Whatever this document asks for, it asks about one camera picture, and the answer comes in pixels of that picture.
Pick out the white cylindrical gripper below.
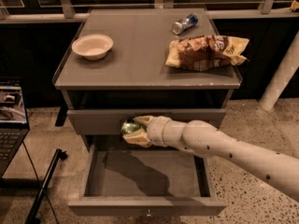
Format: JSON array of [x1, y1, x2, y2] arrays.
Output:
[[123, 116, 186, 147]]

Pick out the green soda can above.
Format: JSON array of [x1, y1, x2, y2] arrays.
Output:
[[121, 119, 146, 135]]

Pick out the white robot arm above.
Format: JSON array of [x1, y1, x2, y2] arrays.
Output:
[[121, 116, 299, 201]]

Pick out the grey top drawer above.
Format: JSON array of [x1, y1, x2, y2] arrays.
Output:
[[67, 108, 226, 135]]

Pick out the grey open middle drawer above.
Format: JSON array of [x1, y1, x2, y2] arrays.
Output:
[[69, 135, 226, 217]]

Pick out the grey drawer cabinet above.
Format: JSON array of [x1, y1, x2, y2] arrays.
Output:
[[51, 7, 244, 151]]

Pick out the blue silver soda can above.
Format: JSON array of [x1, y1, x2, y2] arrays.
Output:
[[172, 13, 198, 35]]

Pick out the black stand leg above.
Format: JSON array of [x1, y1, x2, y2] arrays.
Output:
[[25, 149, 67, 224]]

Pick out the white bowl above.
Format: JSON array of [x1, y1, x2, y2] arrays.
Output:
[[72, 35, 113, 61]]

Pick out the brown chip bag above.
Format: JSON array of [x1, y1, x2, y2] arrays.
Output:
[[165, 35, 249, 72]]

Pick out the black laptop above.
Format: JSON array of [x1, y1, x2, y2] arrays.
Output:
[[0, 77, 30, 177]]

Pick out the metal railing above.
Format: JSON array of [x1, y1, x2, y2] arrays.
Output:
[[0, 0, 298, 23]]

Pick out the small yellow object on ledge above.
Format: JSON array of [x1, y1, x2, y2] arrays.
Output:
[[290, 0, 299, 11]]

